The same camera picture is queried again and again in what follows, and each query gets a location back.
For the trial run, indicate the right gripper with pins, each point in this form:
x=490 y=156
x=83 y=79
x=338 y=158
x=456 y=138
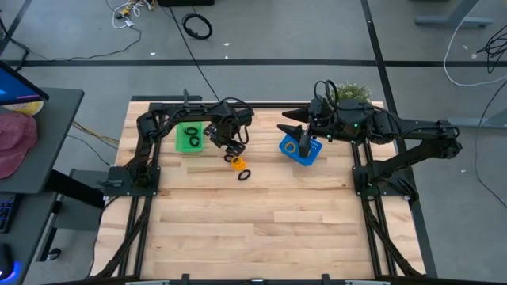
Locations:
x=322 y=118

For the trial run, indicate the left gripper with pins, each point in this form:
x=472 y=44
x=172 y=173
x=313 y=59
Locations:
x=226 y=126

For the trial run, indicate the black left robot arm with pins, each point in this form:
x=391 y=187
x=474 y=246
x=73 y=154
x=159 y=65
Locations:
x=178 y=112

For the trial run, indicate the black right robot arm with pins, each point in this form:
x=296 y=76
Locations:
x=416 y=128

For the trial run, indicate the blue plastic basket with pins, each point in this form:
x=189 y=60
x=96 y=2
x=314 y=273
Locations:
x=296 y=154

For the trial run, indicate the green plastic basket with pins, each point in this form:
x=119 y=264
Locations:
x=180 y=144

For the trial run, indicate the potted green plant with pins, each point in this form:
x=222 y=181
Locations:
x=352 y=93

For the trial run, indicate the black side desk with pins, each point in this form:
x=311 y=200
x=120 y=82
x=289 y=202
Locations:
x=55 y=130

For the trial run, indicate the grey desk foot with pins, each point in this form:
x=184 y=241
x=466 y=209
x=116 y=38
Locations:
x=451 y=20
x=475 y=122

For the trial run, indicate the white yellow tub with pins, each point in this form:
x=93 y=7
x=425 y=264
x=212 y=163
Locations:
x=27 y=107

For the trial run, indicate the red cap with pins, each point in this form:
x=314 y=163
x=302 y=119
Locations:
x=16 y=142

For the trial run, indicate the black computer monitor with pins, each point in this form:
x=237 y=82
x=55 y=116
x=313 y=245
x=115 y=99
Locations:
x=16 y=89

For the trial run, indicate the dark low desk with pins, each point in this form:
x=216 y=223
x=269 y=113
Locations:
x=29 y=237

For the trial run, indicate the black keyboard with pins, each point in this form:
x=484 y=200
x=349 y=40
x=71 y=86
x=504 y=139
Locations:
x=6 y=213

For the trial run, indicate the black computer mouse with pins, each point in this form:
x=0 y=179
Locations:
x=4 y=259

